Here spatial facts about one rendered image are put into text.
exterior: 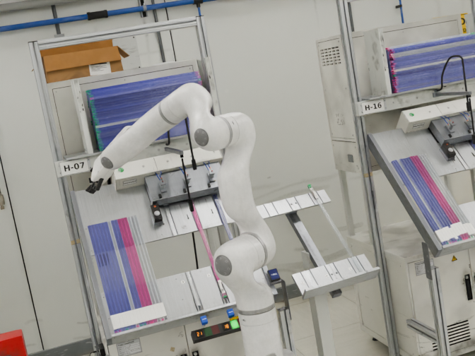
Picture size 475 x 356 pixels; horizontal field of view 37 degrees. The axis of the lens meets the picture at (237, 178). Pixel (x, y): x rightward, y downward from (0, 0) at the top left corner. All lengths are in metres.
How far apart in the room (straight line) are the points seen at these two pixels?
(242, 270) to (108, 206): 1.12
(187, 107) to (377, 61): 1.58
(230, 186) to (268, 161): 2.78
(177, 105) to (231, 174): 0.28
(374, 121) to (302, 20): 1.49
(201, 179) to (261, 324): 1.06
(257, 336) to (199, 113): 0.71
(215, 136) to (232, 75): 2.78
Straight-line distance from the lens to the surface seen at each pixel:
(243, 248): 2.16
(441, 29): 3.95
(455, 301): 3.72
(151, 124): 2.32
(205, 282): 2.94
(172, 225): 3.07
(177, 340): 3.21
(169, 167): 3.15
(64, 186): 3.22
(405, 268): 3.55
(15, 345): 2.94
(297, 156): 5.00
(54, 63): 3.48
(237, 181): 2.15
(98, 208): 3.13
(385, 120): 3.77
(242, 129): 2.17
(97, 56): 3.51
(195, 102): 2.18
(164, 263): 4.83
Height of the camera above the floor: 1.62
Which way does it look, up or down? 8 degrees down
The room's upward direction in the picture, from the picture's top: 10 degrees counter-clockwise
